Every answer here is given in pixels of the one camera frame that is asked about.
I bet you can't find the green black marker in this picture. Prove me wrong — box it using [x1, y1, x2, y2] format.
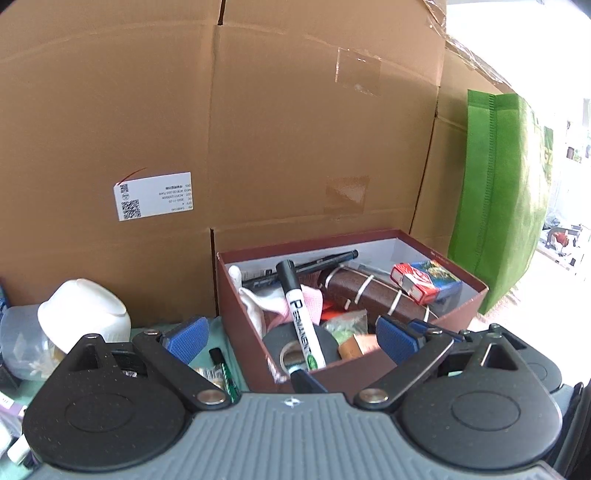
[208, 347, 242, 403]

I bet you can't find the mint green towel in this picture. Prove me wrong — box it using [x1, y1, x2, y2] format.
[0, 317, 249, 480]

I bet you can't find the thin black pen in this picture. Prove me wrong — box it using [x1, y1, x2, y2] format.
[242, 250, 359, 290]

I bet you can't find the white ribbed bowl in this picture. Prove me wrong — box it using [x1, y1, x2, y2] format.
[37, 278, 131, 354]

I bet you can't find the white permanent marker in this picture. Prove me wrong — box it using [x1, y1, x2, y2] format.
[276, 260, 327, 371]

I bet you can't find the pink white cloth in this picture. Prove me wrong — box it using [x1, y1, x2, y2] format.
[228, 265, 324, 338]

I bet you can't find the brown leather roll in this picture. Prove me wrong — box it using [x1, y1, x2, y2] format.
[318, 266, 438, 325]

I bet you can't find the large cardboard box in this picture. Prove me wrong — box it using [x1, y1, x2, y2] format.
[1, 1, 505, 325]

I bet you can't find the blue picture card box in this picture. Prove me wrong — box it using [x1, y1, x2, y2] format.
[412, 260, 462, 305]

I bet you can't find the clear plastic jar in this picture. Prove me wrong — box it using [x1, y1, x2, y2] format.
[1, 305, 63, 381]

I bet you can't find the green fabric bag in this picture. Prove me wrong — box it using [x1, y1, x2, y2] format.
[448, 90, 554, 314]

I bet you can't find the red playing card box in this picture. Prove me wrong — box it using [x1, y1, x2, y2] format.
[390, 261, 439, 305]

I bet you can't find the dark red shoebox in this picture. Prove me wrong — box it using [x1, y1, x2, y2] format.
[214, 229, 488, 393]

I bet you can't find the orange snack packet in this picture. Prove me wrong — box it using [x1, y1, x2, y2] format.
[339, 334, 380, 360]

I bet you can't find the black tape roll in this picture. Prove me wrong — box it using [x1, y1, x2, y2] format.
[263, 324, 341, 374]

